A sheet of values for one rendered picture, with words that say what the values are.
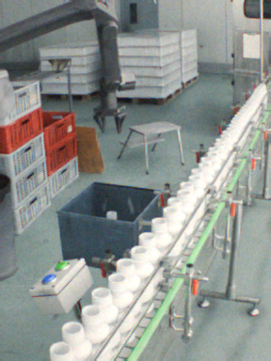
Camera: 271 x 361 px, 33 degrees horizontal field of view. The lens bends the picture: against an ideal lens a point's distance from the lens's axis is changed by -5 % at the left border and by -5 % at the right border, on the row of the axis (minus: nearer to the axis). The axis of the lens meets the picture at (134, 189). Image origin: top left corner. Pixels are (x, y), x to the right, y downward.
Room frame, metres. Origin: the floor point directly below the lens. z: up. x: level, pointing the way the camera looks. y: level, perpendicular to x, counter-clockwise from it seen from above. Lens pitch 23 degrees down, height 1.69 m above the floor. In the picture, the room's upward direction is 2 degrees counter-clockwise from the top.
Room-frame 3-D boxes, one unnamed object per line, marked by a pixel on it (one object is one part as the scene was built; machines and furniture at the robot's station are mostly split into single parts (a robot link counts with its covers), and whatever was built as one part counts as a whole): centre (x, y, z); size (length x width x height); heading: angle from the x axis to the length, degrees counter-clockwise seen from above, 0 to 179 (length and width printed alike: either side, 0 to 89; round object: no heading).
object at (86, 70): (8.86, 0.98, 0.50); 1.23 x 1.05 x 1.00; 155
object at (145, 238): (0.96, -0.03, 1.08); 0.06 x 0.06 x 0.17
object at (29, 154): (3.50, 1.01, 0.55); 0.61 x 0.41 x 0.22; 164
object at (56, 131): (4.20, 0.83, 0.55); 0.61 x 0.41 x 0.22; 160
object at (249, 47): (5.43, -1.46, 1.22); 0.23 x 0.03 x 0.32; 67
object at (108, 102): (1.66, 0.08, 1.33); 0.10 x 0.07 x 0.07; 67
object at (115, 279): (0.79, 0.04, 1.08); 0.06 x 0.06 x 0.17
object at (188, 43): (9.74, -0.79, 0.59); 1.25 x 1.03 x 1.17; 158
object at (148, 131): (4.76, -0.18, 0.21); 0.61 x 0.47 x 0.41; 30
